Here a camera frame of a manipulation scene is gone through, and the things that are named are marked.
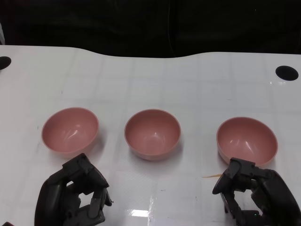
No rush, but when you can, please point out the black round table grommet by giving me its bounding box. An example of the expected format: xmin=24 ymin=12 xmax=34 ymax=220
xmin=275 ymin=65 xmax=299 ymax=81
xmin=0 ymin=56 xmax=12 ymax=71

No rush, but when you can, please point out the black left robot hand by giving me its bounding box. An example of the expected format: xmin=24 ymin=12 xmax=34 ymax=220
xmin=34 ymin=153 xmax=115 ymax=226

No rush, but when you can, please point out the white object at edge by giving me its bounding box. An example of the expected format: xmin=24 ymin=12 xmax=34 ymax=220
xmin=0 ymin=22 xmax=6 ymax=45

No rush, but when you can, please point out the pink plastic bowl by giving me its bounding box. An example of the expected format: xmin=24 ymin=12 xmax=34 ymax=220
xmin=41 ymin=107 xmax=100 ymax=158
xmin=216 ymin=117 xmax=279 ymax=167
xmin=124 ymin=108 xmax=182 ymax=161

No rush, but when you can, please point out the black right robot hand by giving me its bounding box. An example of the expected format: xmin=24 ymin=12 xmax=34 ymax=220
xmin=212 ymin=157 xmax=297 ymax=226

